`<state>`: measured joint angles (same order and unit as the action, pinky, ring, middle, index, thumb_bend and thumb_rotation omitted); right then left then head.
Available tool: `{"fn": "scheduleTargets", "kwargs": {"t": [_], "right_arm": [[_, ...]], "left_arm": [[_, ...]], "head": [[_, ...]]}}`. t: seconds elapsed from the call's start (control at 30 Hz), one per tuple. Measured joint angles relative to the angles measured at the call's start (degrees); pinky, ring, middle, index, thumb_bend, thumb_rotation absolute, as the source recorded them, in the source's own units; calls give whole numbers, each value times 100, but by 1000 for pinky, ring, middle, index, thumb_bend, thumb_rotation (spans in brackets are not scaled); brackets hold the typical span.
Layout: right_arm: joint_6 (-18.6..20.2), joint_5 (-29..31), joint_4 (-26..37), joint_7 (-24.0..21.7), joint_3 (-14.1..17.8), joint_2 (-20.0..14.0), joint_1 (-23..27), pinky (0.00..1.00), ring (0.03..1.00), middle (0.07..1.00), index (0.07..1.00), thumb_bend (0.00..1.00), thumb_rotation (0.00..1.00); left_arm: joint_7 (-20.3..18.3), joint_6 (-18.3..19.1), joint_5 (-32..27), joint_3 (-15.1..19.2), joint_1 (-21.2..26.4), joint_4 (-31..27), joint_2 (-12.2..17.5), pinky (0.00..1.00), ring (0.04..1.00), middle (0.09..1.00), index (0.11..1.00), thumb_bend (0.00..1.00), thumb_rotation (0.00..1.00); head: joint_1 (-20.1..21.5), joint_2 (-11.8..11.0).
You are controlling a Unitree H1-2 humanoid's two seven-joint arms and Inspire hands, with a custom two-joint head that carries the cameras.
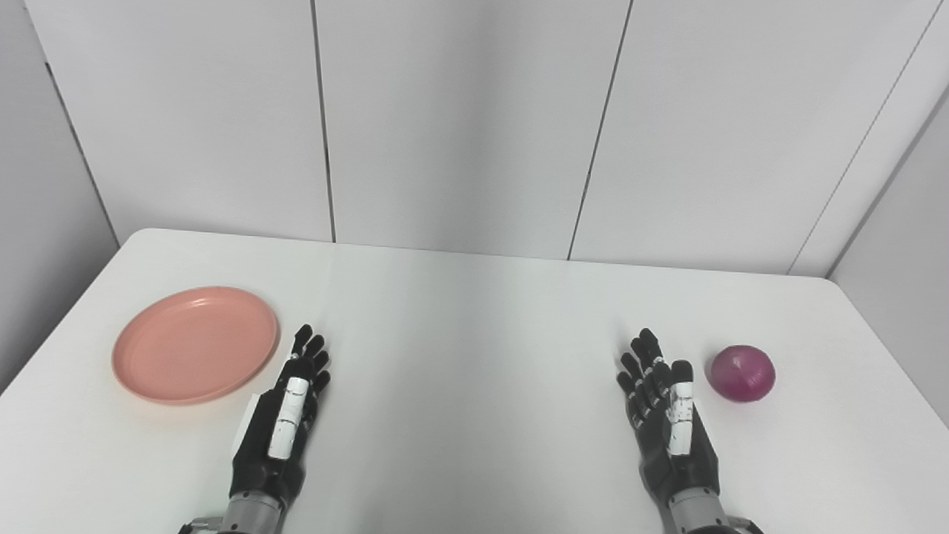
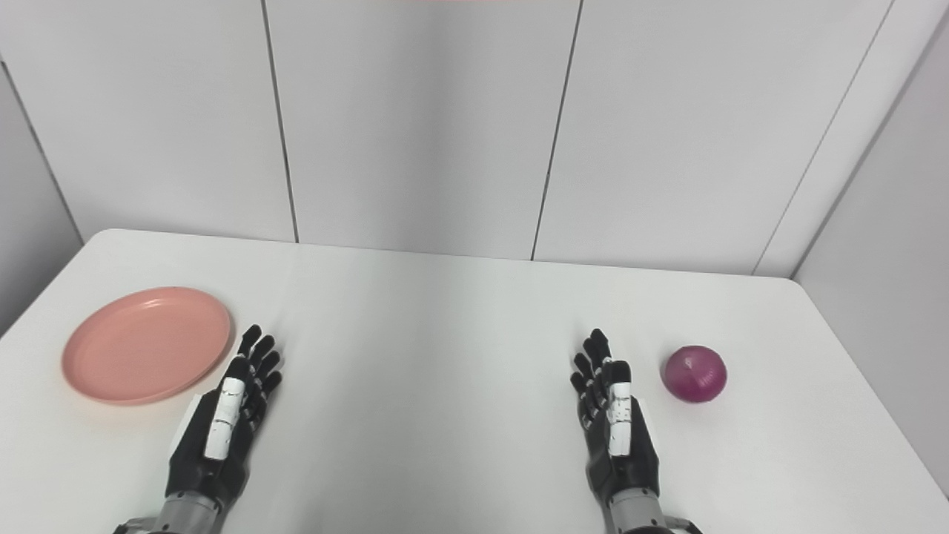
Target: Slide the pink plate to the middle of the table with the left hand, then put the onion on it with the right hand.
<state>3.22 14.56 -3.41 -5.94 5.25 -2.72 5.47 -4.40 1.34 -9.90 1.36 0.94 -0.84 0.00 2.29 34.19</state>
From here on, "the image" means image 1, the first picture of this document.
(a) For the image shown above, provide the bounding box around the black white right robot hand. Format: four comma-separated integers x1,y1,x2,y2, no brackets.
617,328,721,511

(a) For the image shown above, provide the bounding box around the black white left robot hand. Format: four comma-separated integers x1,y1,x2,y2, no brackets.
228,324,332,510

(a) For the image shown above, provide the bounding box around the red onion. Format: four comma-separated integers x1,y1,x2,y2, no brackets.
710,345,776,403

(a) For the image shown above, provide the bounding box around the pink round plate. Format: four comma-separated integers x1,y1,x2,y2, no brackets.
111,286,280,406

